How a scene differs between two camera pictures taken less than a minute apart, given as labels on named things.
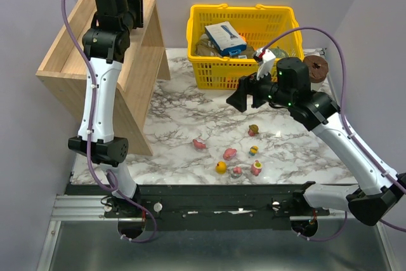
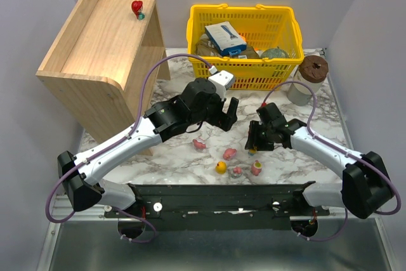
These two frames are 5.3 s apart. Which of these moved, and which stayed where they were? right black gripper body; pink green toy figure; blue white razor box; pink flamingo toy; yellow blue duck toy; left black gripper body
Moved: right black gripper body; left black gripper body
Stayed: yellow blue duck toy; blue white razor box; pink green toy figure; pink flamingo toy
